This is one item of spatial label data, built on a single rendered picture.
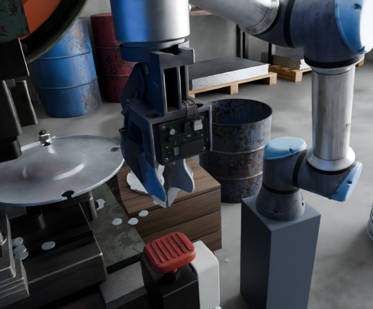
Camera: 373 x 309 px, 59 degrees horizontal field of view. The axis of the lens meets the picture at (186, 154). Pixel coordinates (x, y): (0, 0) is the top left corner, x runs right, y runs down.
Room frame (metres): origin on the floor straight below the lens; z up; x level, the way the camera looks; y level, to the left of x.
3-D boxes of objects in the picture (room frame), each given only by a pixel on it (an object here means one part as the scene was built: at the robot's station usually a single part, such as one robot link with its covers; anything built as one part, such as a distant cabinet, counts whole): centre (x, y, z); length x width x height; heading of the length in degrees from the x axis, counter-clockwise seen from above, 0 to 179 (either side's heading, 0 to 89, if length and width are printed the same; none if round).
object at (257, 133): (1.70, -0.27, 0.24); 0.42 x 0.42 x 0.48
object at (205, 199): (1.27, 0.12, 0.18); 0.40 x 0.38 x 0.35; 113
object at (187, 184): (0.36, 0.01, 0.89); 0.06 x 0.03 x 0.09; 27
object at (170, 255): (0.37, 0.04, 0.72); 0.07 x 0.06 x 0.08; 117
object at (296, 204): (0.86, -0.29, 0.50); 0.15 x 0.15 x 0.10
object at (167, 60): (0.35, 0.02, 0.99); 0.09 x 0.08 x 0.12; 27
